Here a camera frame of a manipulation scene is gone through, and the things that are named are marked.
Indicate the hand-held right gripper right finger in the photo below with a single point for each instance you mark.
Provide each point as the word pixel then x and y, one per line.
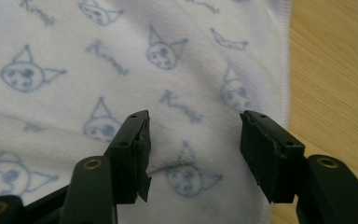
pixel 267 161

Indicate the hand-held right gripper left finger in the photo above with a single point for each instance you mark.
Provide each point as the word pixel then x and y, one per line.
pixel 127 161

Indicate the white printed towel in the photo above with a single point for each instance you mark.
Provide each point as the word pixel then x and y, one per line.
pixel 105 62

